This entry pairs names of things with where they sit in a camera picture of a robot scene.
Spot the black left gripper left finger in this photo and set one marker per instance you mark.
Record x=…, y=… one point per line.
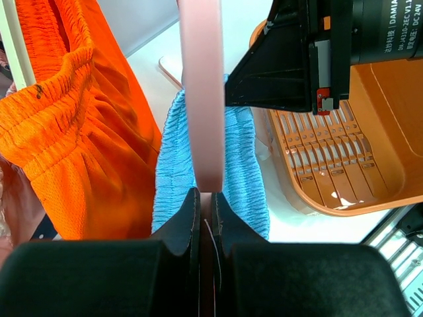
x=156, y=276

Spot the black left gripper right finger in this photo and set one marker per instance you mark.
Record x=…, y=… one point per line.
x=258, y=278

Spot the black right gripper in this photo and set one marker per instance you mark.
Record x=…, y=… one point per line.
x=300, y=61

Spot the light blue shorts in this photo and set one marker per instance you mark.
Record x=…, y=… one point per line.
x=243, y=186

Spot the pink plastic hanger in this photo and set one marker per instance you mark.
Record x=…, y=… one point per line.
x=203, y=95

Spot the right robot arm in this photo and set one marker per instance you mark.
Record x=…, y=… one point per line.
x=385, y=31

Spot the pink patterned shorts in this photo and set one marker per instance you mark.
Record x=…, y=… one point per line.
x=22, y=215

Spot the orange shorts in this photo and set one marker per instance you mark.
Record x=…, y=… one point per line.
x=84, y=133

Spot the beige plastic hanger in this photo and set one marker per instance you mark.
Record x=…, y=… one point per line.
x=15, y=47

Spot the orange plastic basket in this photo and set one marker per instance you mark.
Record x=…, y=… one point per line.
x=365, y=156

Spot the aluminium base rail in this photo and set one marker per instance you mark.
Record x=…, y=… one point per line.
x=398, y=238

